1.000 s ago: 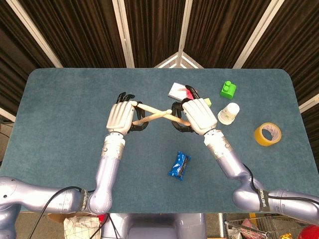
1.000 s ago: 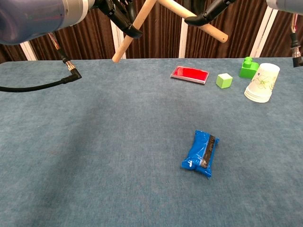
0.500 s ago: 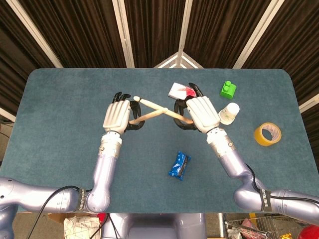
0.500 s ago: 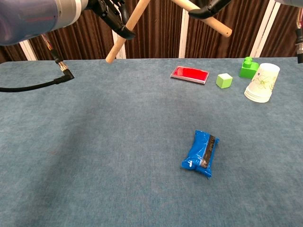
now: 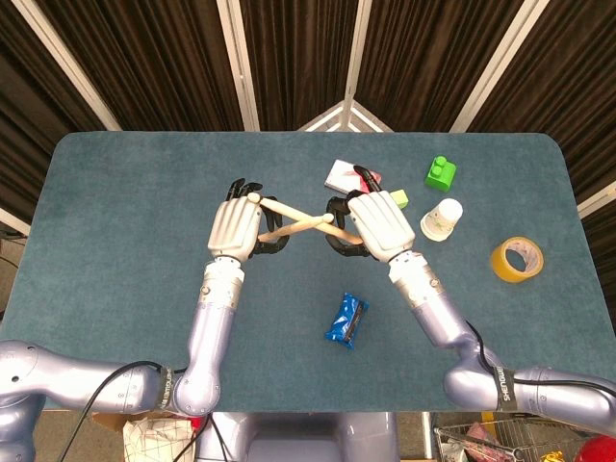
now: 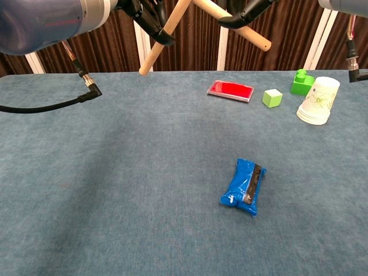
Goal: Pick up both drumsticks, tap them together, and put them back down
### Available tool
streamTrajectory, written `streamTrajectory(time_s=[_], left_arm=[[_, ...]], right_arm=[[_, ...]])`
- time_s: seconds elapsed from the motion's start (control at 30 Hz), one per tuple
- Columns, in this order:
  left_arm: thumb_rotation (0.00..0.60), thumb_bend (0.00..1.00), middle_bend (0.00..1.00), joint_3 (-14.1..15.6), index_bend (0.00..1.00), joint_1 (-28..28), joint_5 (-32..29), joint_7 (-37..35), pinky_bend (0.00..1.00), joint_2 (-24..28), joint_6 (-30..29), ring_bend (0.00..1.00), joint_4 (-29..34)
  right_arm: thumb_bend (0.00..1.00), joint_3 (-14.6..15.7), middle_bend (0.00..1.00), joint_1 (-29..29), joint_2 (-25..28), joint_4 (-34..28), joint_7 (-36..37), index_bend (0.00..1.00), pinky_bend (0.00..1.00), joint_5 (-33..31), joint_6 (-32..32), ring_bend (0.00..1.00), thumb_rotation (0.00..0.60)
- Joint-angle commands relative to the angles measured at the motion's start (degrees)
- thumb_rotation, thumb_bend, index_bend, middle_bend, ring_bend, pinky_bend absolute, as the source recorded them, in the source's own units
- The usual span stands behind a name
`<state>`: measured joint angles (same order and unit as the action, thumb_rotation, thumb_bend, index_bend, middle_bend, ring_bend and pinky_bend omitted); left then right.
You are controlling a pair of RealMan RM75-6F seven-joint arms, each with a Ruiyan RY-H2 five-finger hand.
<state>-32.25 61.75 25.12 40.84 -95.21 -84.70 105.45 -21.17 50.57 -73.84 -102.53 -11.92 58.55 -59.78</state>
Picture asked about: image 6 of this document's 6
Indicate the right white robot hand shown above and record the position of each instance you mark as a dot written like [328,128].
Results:
[238,21]

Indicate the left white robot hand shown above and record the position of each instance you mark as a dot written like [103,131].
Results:
[149,23]

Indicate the pale wooden drumstick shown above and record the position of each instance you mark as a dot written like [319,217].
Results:
[155,51]
[256,38]

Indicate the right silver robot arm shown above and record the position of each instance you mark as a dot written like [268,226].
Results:
[348,5]

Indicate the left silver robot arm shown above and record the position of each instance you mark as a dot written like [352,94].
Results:
[34,23]

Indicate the brown pleated curtain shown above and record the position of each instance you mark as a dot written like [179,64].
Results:
[195,49]

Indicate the red and white card box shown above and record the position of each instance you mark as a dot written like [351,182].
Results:
[231,90]

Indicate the light green cube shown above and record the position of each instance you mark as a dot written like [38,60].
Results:
[271,99]

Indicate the green toy building brick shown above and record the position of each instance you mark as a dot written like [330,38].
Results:
[299,84]

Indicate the white paper cup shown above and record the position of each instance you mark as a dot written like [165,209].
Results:
[317,103]

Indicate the blue-grey table mat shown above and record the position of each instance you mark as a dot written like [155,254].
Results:
[129,172]

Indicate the blue snack packet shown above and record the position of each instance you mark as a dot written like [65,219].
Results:
[240,187]

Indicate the white screen frame post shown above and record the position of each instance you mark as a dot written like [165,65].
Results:
[223,51]
[36,64]
[317,46]
[143,43]

